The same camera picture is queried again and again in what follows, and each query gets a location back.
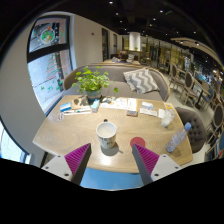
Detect clear plastic cup with straw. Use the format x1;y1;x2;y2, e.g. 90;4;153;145
160;109;176;129

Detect person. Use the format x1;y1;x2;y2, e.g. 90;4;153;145
118;50;129;63

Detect yellow card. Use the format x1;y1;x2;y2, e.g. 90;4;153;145
163;102;175;111

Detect white printed mug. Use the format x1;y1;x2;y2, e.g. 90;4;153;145
95;121;118;150

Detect green potted plant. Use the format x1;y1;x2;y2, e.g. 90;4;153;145
71;65;120;100

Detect white round column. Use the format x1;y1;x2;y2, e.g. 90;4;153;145
128;31;142;52

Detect flat round red coaster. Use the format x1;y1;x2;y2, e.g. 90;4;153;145
129;136;147;149

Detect white printed paper sheets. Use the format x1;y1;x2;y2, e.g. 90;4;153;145
99;97;128;110

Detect small white paper napkin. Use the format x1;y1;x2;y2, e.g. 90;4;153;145
157;108;166;120

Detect wooden heart card stand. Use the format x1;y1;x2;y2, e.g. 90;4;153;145
71;95;91;109

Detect group of ceiling spotlights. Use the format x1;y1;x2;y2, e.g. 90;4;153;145
106;0;201;38

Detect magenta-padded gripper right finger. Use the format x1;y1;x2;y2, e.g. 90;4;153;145
131;143;183;186

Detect small light blue box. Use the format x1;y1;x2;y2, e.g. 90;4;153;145
90;99;101;113

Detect grey chevron pillow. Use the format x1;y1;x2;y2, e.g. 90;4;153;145
122;68;160;95

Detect group of dining chairs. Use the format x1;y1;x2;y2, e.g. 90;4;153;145
168;61;224;151

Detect grey tufted armchair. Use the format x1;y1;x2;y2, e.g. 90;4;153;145
174;106;208;154

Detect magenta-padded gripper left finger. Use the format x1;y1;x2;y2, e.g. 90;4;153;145
41;143;92;186

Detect clear blue-capped water bottle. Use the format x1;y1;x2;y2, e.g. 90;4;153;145
165;121;193;154

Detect blue and white card box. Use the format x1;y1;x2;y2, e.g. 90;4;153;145
141;101;154;110

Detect grey curved sofa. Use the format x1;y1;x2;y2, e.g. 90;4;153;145
63;63;171;103

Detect colourful window poster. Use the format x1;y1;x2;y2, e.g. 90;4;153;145
29;18;69;53

